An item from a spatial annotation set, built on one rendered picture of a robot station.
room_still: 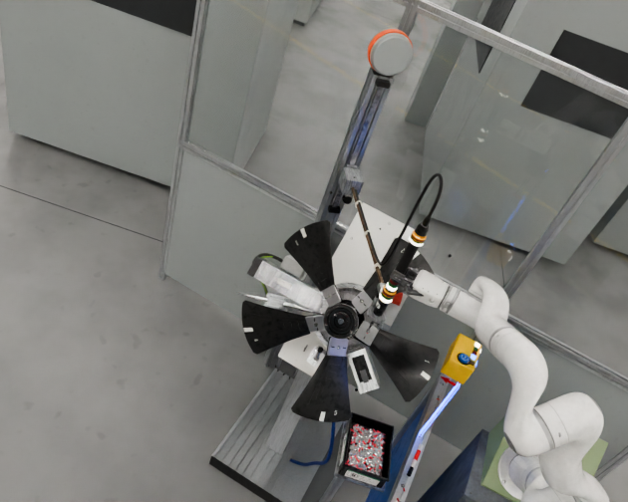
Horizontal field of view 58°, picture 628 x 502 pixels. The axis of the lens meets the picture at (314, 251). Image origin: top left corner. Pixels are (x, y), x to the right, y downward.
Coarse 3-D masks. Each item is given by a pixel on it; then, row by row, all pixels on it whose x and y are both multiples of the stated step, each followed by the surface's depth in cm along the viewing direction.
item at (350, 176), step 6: (348, 168) 228; (354, 168) 229; (342, 174) 228; (348, 174) 224; (354, 174) 226; (360, 174) 227; (342, 180) 227; (348, 180) 222; (354, 180) 222; (360, 180) 224; (342, 186) 226; (348, 186) 224; (354, 186) 224; (360, 186) 224; (342, 192) 225; (348, 192) 226
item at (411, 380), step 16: (384, 336) 197; (384, 352) 192; (400, 352) 194; (416, 352) 196; (432, 352) 197; (384, 368) 189; (400, 368) 191; (416, 368) 193; (432, 368) 194; (400, 384) 188; (416, 384) 190
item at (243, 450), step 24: (264, 384) 301; (288, 384) 305; (264, 408) 291; (240, 432) 277; (264, 432) 281; (312, 432) 288; (336, 432) 292; (216, 456) 265; (240, 456) 268; (264, 456) 274; (288, 456) 275; (312, 456) 279; (240, 480) 265; (264, 480) 263; (288, 480) 268
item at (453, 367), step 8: (464, 336) 225; (456, 344) 220; (464, 344) 222; (472, 344) 223; (448, 352) 228; (456, 352) 217; (464, 352) 218; (448, 360) 215; (456, 360) 214; (472, 360) 217; (448, 368) 217; (456, 368) 215; (464, 368) 213; (472, 368) 214; (456, 376) 217; (464, 376) 216
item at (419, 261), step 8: (400, 240) 200; (392, 248) 201; (400, 248) 199; (384, 256) 202; (392, 256) 199; (400, 256) 197; (392, 264) 197; (416, 264) 192; (424, 264) 191; (376, 272) 200; (384, 272) 198; (432, 272) 189; (376, 280) 198; (384, 280) 195; (368, 288) 198; (376, 288) 195; (400, 288) 190
